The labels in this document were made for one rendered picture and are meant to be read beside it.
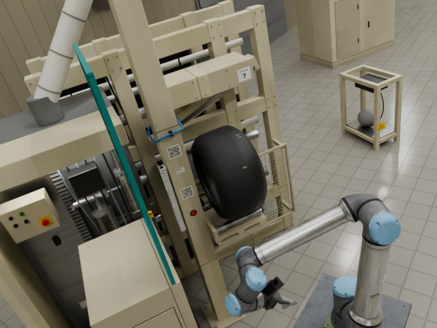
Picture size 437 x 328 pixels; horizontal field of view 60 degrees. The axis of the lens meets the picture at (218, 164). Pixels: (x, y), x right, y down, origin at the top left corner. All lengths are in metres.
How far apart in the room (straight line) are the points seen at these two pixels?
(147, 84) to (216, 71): 0.55
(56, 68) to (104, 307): 1.21
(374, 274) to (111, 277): 1.15
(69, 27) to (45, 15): 3.30
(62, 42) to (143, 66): 0.45
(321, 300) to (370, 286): 0.65
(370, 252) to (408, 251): 1.86
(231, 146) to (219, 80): 0.45
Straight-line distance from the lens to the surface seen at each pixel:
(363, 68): 4.90
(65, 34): 2.16
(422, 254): 3.51
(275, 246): 1.69
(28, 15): 5.35
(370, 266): 1.71
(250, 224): 2.49
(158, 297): 1.74
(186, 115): 2.52
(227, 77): 2.41
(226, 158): 2.16
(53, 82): 2.20
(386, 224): 1.57
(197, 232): 2.47
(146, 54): 1.95
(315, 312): 2.35
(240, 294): 1.66
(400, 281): 3.30
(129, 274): 1.84
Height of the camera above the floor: 2.50
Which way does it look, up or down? 31 degrees down
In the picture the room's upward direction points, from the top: 14 degrees counter-clockwise
